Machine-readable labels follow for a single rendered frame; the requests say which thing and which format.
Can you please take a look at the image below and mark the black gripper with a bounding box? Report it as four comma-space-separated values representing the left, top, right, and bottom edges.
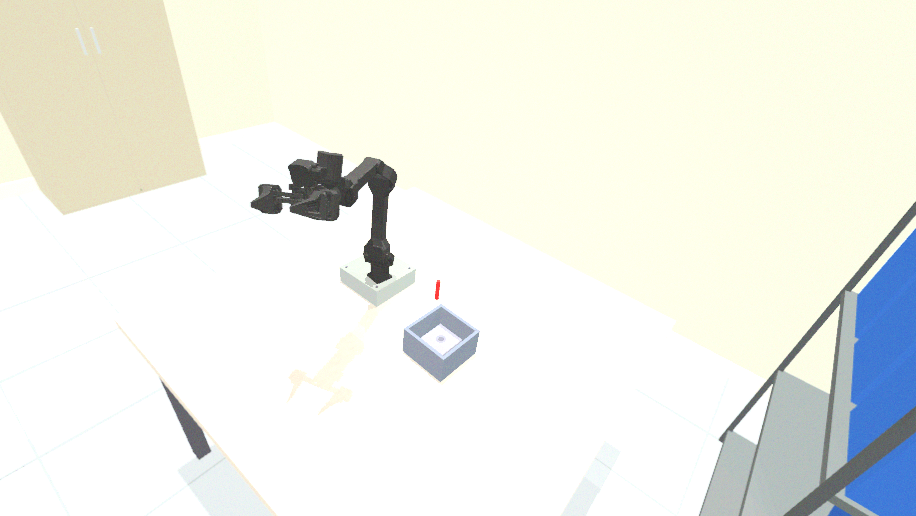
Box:
250, 184, 340, 222

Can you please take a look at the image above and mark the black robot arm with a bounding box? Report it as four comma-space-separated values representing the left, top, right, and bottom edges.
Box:
288, 151, 397, 284

